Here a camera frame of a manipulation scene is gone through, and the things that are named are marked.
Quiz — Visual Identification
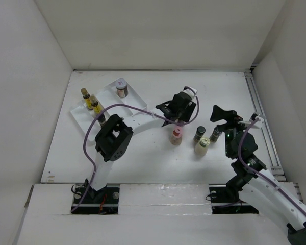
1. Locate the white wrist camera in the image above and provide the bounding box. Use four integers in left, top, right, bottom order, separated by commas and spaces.
239, 112, 265, 129
183, 86, 197, 100

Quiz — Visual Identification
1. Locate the brown spice jar dark cap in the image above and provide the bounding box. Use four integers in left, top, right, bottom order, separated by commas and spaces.
209, 127, 222, 143

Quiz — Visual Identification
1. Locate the white divided organizer tray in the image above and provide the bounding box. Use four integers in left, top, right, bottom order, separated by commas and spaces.
70, 81, 147, 133

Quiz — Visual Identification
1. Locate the pink cap spice bottle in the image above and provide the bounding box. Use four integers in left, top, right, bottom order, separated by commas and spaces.
170, 126, 183, 145

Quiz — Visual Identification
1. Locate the yellow label bottle gold cap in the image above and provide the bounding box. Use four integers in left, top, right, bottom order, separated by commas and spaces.
81, 88, 92, 110

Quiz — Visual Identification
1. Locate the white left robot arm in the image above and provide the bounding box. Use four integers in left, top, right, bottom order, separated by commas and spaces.
86, 87, 198, 203

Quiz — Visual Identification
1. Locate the white lid jar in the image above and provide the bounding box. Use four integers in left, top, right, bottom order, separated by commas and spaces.
115, 78, 128, 98

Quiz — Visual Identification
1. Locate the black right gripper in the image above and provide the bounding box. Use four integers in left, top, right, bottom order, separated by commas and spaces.
210, 104, 252, 157

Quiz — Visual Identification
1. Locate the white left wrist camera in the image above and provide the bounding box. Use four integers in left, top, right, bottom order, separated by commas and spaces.
183, 86, 197, 100

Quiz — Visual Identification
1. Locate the cream cap sauce bottle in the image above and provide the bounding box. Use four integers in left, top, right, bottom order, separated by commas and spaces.
193, 136, 210, 156

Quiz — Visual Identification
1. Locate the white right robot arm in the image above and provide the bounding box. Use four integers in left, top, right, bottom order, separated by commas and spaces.
209, 105, 306, 244

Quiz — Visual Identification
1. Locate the aluminium rail right side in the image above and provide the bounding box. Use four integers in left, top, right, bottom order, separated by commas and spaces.
244, 64, 303, 202

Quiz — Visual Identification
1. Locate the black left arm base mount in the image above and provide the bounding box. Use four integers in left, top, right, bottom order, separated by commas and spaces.
71, 180, 120, 215

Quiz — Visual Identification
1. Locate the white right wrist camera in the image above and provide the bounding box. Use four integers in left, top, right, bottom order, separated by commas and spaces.
239, 112, 265, 129

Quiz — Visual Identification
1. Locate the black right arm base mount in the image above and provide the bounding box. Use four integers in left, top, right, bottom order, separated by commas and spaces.
206, 184, 259, 214

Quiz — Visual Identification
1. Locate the black cap spice jar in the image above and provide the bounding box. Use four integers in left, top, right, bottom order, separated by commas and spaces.
97, 114, 107, 128

